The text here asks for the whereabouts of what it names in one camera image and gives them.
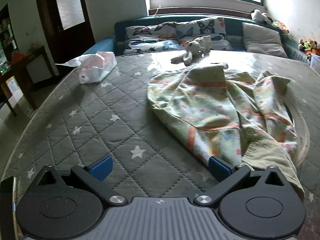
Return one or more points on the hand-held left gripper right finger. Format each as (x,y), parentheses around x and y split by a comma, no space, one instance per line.
(218,168)

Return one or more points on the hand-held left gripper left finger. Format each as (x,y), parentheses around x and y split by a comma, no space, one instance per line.
(102,168)

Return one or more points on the patterned fleece garment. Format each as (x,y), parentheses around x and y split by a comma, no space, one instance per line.
(200,105)

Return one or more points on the white tissue pack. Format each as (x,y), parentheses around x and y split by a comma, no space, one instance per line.
(97,67)

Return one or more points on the black smartphone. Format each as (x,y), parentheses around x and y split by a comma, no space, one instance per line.
(7,205)

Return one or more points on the dark wooden side table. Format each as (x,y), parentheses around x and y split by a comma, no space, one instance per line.
(22,75)

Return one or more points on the grey long-eared plush toy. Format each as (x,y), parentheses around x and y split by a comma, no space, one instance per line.
(195,47)

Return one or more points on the butterfly print pillow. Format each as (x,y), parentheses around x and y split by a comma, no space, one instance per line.
(207,30)
(150,42)

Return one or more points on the grey pillow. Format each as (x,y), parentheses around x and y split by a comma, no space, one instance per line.
(262,37)

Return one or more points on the teal sofa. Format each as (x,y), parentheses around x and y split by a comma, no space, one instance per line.
(120,27)

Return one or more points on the clear plastic storage container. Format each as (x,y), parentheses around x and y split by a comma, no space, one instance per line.
(315,63)

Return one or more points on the brown and green plush toy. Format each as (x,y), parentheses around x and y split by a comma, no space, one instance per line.
(310,45)

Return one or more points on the orange green plush toy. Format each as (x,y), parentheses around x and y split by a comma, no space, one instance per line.
(280,25)

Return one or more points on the black and white plush toy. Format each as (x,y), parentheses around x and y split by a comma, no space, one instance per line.
(260,16)

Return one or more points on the dark wooden door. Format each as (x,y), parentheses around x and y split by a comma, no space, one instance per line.
(72,5)

